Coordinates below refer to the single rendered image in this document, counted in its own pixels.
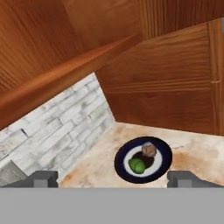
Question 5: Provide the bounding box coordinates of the green avocado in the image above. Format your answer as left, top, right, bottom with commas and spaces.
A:
128, 157, 147, 175

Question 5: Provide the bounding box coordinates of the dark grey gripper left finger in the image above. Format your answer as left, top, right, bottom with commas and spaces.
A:
1, 171, 60, 189

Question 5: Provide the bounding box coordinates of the dark blue and white plate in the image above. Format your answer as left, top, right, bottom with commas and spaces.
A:
114, 136, 173, 185

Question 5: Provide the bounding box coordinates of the wooden wall cabinet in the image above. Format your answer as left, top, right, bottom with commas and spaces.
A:
0, 0, 224, 131

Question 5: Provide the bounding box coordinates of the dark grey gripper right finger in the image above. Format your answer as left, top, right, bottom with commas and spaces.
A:
166, 170, 224, 189

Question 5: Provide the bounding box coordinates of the brown bread roll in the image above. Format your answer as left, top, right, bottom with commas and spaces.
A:
141, 142, 158, 158

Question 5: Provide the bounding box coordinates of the tall wooden cabinet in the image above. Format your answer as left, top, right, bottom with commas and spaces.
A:
94, 17, 224, 137

